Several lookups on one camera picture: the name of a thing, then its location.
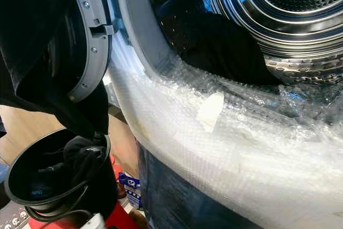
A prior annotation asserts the front-loading washing machine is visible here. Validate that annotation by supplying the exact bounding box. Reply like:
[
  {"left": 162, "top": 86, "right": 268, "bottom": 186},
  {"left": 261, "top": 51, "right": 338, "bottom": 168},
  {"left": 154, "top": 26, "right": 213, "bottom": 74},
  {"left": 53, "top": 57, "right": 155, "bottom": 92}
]
[{"left": 105, "top": 0, "right": 343, "bottom": 229}]

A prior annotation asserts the black plastic bucket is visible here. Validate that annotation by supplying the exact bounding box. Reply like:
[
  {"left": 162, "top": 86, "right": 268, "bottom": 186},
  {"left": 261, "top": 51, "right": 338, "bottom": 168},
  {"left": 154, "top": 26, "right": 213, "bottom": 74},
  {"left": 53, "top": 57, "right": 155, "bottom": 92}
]
[{"left": 4, "top": 127, "right": 118, "bottom": 224}]

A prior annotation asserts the black hanging garment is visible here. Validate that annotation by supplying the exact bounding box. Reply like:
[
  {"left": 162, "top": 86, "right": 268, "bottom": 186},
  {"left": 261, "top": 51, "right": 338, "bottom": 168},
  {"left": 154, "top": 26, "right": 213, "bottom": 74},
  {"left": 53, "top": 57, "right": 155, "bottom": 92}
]
[{"left": 0, "top": 0, "right": 110, "bottom": 136}]

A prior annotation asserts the dark blue printed garment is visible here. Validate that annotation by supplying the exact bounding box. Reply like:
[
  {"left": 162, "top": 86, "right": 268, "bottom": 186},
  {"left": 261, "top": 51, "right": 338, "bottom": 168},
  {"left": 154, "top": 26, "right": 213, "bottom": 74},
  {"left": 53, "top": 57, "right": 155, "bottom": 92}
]
[{"left": 28, "top": 175, "right": 57, "bottom": 202}]

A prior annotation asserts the black crumpled garment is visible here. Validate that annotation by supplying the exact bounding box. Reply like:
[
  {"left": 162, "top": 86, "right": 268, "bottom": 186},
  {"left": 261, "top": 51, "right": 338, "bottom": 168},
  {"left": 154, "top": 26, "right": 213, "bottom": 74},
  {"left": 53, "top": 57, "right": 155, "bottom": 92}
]
[{"left": 40, "top": 132, "right": 110, "bottom": 192}]

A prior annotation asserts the grey washer door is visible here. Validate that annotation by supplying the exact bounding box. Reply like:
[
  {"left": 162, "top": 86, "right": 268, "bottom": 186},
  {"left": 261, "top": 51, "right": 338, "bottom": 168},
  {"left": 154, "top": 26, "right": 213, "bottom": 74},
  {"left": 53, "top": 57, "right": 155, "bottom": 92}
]
[{"left": 62, "top": 0, "right": 116, "bottom": 104}]

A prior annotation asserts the dark patterned mat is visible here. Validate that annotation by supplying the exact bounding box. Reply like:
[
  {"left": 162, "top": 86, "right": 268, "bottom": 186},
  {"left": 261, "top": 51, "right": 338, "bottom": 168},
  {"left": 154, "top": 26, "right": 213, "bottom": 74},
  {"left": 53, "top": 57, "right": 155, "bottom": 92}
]
[{"left": 0, "top": 202, "right": 33, "bottom": 229}]

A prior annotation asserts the blue and white box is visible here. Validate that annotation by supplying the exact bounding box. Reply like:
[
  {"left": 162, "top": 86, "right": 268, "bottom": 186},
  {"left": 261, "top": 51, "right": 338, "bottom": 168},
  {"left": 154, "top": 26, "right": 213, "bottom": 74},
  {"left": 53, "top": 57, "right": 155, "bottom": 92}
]
[{"left": 119, "top": 171, "right": 144, "bottom": 209}]

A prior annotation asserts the grey washer opening rim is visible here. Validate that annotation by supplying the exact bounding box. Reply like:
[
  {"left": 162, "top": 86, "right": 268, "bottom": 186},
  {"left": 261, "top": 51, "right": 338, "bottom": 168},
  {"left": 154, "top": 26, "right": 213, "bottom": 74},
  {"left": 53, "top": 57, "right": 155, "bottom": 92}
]
[{"left": 115, "top": 0, "right": 180, "bottom": 71}]

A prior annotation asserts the white tape piece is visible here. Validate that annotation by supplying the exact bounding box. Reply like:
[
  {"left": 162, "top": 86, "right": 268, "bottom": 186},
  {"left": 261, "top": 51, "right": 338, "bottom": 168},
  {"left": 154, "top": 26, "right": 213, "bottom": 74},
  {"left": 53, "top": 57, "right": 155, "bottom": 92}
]
[{"left": 196, "top": 92, "right": 225, "bottom": 133}]

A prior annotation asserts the clear bubble wrap sheet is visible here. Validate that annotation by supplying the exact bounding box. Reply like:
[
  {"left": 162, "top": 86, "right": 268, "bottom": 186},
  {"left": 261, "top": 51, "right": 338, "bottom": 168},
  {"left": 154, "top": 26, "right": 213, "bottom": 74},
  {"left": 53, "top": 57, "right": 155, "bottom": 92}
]
[{"left": 110, "top": 36, "right": 343, "bottom": 229}]

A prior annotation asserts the black garment in drum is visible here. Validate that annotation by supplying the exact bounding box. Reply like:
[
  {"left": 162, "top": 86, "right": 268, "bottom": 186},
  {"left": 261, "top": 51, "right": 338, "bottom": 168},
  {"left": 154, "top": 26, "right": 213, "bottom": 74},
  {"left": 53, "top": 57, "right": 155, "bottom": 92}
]
[{"left": 180, "top": 12, "right": 285, "bottom": 86}]

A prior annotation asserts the perforated steel washer drum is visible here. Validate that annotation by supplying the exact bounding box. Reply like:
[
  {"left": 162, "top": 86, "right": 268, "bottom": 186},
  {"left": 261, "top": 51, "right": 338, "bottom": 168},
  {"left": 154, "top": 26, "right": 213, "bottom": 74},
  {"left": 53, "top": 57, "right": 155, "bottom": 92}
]
[{"left": 147, "top": 0, "right": 343, "bottom": 85}]

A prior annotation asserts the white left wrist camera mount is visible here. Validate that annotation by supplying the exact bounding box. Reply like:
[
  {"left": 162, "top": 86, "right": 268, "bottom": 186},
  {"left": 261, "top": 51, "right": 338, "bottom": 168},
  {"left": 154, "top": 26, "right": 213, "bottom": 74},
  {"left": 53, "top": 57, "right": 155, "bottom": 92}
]
[{"left": 78, "top": 213, "right": 107, "bottom": 229}]

